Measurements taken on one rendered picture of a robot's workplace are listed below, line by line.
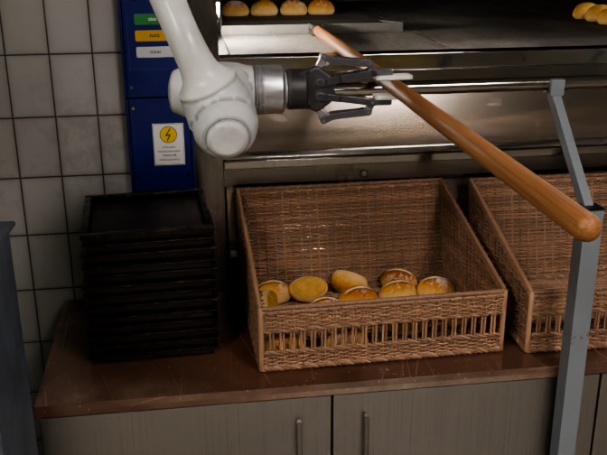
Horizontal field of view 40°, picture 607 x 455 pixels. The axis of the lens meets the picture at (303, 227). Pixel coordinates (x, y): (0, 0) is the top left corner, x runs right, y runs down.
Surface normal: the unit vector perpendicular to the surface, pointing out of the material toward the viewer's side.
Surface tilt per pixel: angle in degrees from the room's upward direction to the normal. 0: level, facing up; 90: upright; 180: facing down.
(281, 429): 90
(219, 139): 107
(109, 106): 90
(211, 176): 90
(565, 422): 90
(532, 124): 70
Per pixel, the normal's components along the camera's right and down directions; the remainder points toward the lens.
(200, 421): 0.15, 0.33
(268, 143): 0.13, -0.01
